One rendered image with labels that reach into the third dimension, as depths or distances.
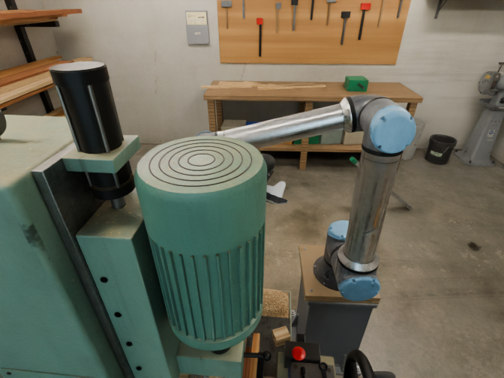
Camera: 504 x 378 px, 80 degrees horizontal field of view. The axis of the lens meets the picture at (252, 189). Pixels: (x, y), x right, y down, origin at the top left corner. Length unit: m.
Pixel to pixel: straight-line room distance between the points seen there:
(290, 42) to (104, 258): 3.43
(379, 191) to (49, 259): 0.84
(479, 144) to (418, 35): 1.45
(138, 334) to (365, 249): 0.79
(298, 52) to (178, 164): 3.40
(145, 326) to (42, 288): 0.17
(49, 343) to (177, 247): 0.31
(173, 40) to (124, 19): 0.55
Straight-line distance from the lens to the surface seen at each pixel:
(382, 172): 0.96
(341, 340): 1.72
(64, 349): 0.63
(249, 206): 0.37
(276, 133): 0.99
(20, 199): 0.42
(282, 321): 0.95
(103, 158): 0.41
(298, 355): 0.76
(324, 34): 3.75
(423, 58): 4.14
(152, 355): 0.65
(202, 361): 0.71
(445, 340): 2.26
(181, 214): 0.35
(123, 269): 0.48
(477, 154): 4.46
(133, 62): 4.08
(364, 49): 3.87
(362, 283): 1.20
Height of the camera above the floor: 1.69
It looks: 33 degrees down
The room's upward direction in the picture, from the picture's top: straight up
